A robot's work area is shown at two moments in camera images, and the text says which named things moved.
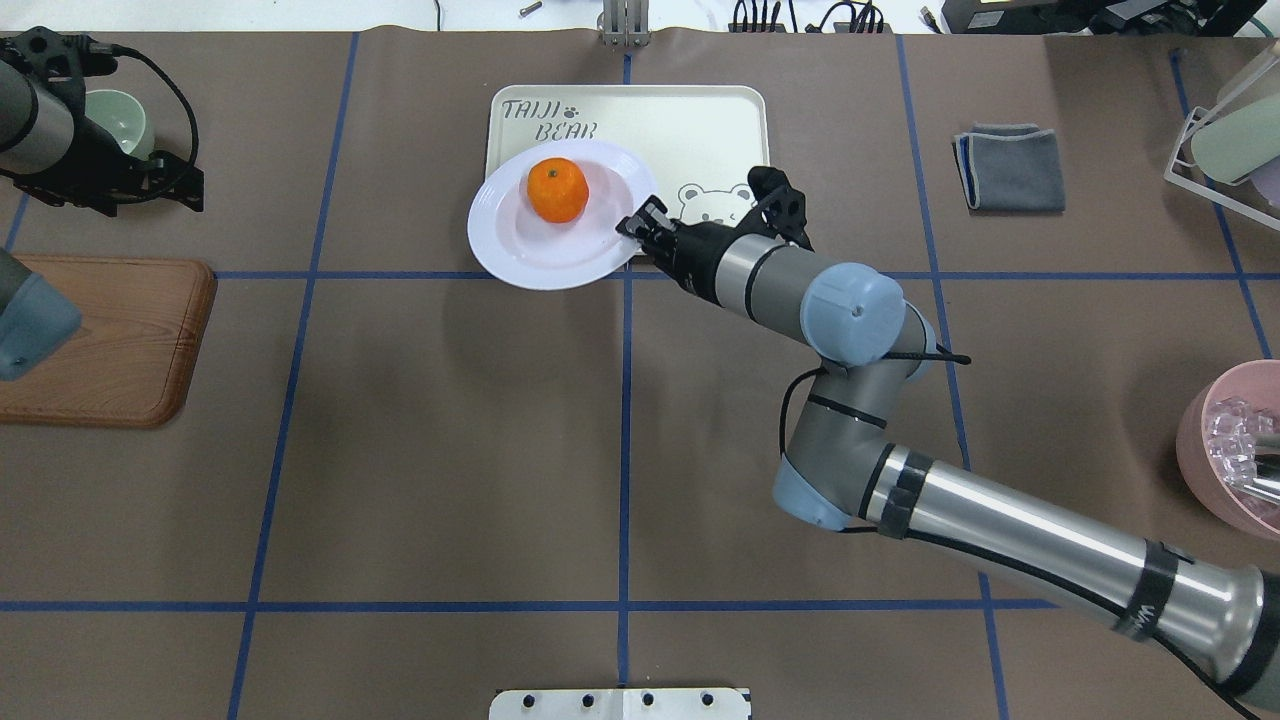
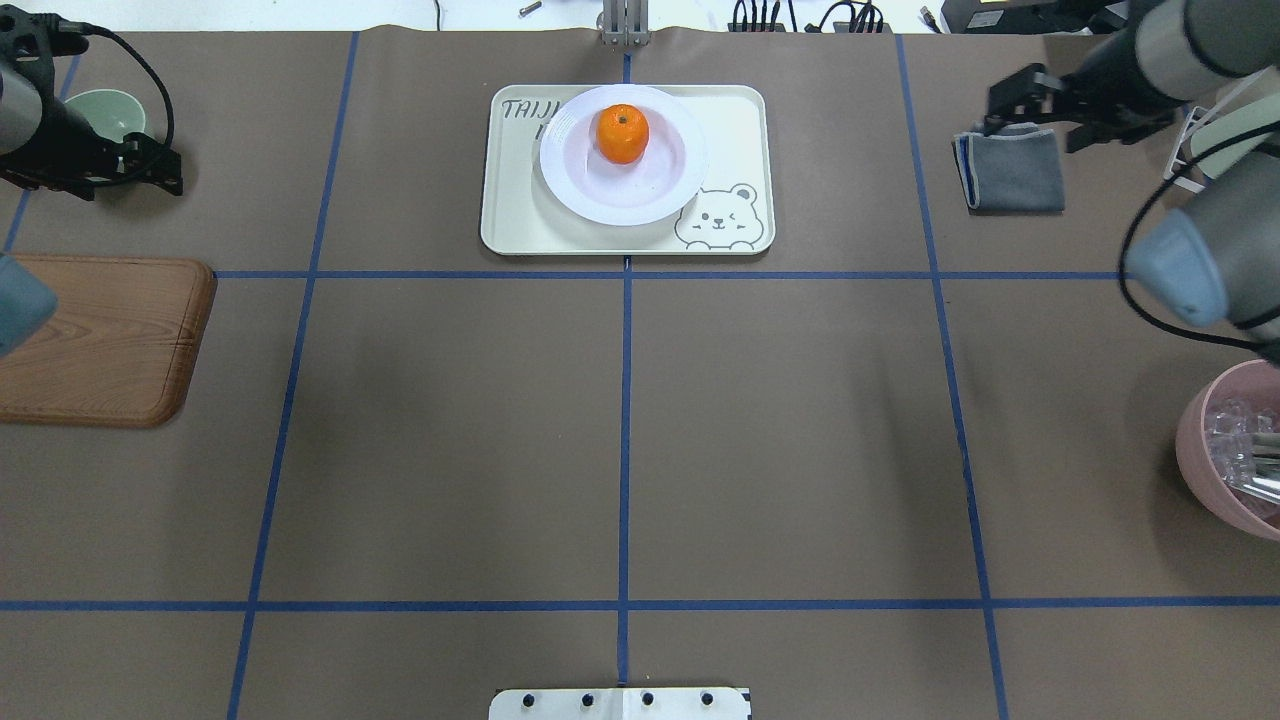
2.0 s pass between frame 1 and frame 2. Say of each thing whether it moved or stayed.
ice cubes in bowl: stayed
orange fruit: moved
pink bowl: stayed
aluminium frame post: stayed
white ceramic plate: moved
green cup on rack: stayed
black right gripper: moved
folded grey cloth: stayed
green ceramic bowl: stayed
